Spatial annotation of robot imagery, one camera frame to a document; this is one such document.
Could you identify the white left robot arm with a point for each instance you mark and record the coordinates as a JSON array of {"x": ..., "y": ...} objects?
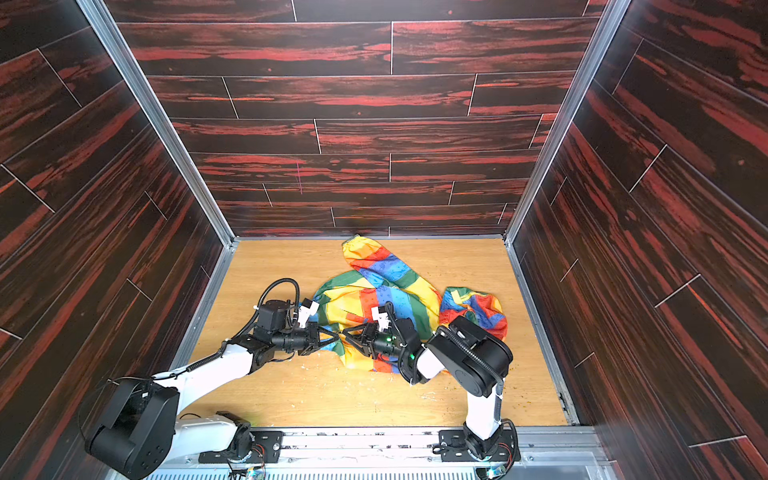
[{"x": 141, "y": 426}]

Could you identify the aluminium frame post right corner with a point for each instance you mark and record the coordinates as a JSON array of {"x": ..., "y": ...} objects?
[{"x": 604, "y": 33}]

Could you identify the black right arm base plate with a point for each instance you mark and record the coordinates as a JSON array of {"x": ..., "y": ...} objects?
[{"x": 461, "y": 445}]

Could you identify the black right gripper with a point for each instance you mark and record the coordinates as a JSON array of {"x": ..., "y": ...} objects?
[{"x": 367, "y": 339}]

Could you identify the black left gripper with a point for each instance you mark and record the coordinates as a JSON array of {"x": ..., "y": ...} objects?
[{"x": 312, "y": 339}]

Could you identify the aluminium front rail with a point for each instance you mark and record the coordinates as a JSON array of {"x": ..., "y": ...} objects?
[{"x": 406, "y": 453}]

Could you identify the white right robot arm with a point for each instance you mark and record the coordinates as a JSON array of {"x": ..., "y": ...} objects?
[{"x": 478, "y": 361}]

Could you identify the rainbow striped zip jacket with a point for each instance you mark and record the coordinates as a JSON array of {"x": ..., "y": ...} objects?
[{"x": 377, "y": 277}]

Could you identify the aluminium frame post corner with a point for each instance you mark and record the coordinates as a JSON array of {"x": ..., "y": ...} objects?
[
  {"x": 117, "y": 48},
  {"x": 604, "y": 33}
]

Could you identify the aluminium frame post left corner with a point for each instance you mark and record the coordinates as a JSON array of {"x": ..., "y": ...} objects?
[{"x": 117, "y": 48}]

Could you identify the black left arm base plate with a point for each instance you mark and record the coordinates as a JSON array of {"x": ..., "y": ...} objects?
[{"x": 254, "y": 447}]

